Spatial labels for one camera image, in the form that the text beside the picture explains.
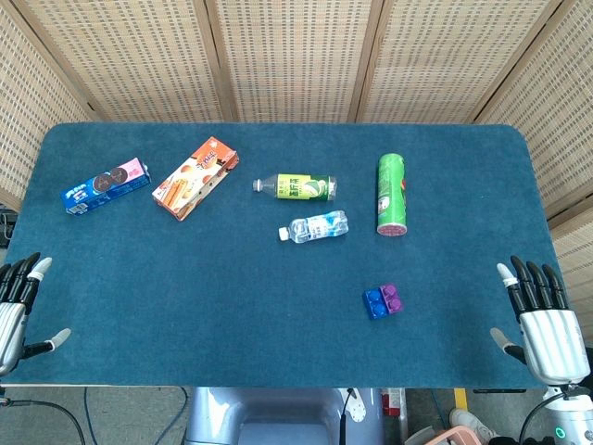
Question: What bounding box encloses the blue plastic toy block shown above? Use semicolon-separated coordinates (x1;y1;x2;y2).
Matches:
362;287;391;321

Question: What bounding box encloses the green label tea bottle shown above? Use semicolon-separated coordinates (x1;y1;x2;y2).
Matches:
252;173;341;203

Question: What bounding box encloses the red floor object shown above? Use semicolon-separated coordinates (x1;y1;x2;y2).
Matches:
380;388;405;417

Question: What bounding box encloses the black floor cable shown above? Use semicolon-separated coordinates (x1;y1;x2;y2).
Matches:
0;399;88;445

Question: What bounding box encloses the pink plastic basket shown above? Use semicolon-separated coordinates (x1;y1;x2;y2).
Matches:
430;427;479;445

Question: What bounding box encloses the blue cookie box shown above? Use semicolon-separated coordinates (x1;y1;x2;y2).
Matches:
59;157;153;217

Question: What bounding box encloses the clear water bottle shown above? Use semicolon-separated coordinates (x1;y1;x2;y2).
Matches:
278;210;350;245

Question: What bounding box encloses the blue floor cable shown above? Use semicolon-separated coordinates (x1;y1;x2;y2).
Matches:
82;387;190;445

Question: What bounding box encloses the orange wafer box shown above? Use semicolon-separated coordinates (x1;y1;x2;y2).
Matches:
151;135;241;223

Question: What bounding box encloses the green chips can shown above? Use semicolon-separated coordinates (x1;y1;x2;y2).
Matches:
375;153;411;239

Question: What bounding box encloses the woven bamboo screen panel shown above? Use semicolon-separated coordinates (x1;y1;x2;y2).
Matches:
11;0;238;123
0;4;96;212
356;0;578;125
203;0;385;123
474;0;593;325

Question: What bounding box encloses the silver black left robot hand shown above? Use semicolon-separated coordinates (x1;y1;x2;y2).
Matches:
0;252;73;377

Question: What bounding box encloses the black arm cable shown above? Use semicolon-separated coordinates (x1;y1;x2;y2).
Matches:
517;393;560;445

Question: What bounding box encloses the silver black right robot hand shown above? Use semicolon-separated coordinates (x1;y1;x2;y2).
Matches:
489;254;592;386

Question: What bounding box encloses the silver robot torso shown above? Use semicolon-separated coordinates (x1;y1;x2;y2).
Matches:
183;387;386;445

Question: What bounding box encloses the white shoe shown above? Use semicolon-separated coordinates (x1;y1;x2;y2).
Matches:
448;407;499;442

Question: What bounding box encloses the purple small block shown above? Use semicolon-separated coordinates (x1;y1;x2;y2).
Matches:
379;283;405;316

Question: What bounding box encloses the black torso cable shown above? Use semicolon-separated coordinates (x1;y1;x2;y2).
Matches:
339;388;357;445

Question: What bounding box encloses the blue felt table mat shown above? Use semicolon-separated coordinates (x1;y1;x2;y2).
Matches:
2;121;558;390

